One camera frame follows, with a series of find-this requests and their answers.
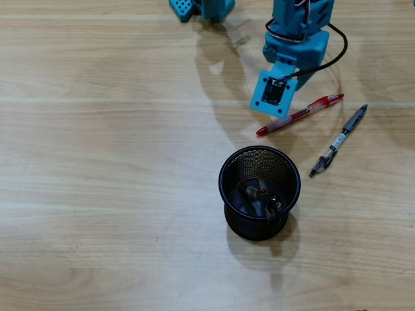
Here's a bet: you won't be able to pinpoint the black camera cable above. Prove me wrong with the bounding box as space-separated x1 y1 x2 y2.
287 22 349 80

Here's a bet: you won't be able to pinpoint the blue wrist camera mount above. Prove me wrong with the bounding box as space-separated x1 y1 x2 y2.
249 60 298 119

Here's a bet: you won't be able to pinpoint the thin clear black-ink pen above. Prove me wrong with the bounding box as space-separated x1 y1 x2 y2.
244 185 282 211

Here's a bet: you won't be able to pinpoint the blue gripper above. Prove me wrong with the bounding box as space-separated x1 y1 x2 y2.
263 22 331 92

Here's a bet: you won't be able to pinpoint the red gel pen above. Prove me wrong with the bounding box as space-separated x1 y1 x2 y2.
255 93 345 137

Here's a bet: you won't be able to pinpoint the thick black chrome-tip pen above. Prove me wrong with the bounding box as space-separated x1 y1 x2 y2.
258 178 281 225

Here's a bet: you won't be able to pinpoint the red black servo wires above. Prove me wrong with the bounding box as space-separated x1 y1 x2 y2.
265 0 313 42

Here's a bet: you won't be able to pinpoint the grey grip clear pen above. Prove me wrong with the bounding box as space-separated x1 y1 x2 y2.
308 104 369 179

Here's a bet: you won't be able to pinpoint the black mesh pen holder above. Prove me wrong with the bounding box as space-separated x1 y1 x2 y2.
218 145 302 242

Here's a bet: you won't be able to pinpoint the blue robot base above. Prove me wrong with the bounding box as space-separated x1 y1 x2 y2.
168 0 236 23

